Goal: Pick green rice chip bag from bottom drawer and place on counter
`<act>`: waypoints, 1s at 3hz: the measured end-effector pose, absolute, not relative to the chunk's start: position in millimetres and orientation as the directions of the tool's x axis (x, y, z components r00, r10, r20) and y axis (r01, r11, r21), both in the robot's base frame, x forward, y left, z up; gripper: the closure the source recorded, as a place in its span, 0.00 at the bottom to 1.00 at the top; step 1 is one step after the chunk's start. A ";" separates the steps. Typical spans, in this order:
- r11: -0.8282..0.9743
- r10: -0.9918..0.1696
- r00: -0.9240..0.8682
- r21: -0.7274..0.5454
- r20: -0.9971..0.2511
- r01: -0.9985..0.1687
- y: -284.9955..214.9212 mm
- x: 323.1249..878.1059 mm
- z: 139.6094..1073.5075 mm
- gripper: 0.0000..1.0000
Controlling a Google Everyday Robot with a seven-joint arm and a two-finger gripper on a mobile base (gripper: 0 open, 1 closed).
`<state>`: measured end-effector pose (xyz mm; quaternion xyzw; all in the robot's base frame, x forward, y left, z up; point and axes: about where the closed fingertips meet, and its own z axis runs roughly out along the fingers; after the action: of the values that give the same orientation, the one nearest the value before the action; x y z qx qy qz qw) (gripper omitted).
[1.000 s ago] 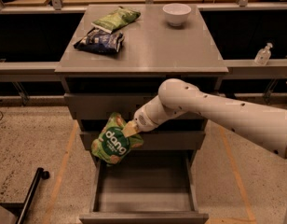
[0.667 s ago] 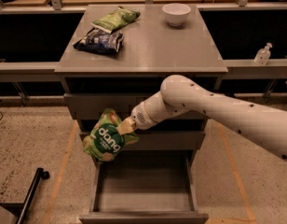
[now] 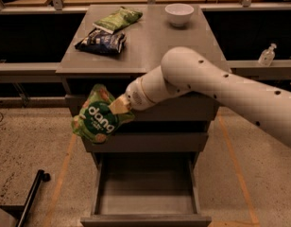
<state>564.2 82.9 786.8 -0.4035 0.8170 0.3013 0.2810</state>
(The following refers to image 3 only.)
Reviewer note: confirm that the grey drawer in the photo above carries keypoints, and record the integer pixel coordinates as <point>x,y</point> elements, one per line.
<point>145,190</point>
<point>184,108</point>
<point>151,142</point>

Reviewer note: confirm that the white bowl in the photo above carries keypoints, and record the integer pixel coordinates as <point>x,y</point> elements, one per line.
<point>179,14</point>

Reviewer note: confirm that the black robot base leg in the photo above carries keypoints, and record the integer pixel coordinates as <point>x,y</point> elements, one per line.
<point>41,176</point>

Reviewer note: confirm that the green snack bag on counter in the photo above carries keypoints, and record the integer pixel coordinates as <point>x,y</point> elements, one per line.
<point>118,20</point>

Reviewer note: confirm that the grey bottom drawer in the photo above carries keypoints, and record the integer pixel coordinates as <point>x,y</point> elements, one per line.
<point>145,190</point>

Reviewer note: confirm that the green dang rice chip bag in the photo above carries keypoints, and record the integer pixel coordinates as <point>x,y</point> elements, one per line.
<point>95,120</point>

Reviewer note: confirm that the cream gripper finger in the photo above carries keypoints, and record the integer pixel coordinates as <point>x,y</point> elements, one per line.
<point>120,105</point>

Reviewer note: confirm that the dark blue snack bag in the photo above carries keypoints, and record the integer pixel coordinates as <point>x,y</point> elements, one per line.
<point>101,42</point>

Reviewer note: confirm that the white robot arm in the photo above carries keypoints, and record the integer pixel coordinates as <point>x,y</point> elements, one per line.
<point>183,70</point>

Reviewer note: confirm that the grey drawer cabinet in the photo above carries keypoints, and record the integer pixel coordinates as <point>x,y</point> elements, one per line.
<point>147,41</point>

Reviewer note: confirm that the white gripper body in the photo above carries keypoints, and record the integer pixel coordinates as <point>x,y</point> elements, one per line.
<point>135,95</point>

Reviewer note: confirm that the grey middle drawer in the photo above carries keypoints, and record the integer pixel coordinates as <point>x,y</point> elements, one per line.
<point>151,142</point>

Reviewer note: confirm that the grey top drawer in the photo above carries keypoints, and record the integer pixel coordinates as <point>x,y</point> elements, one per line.
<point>184,108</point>

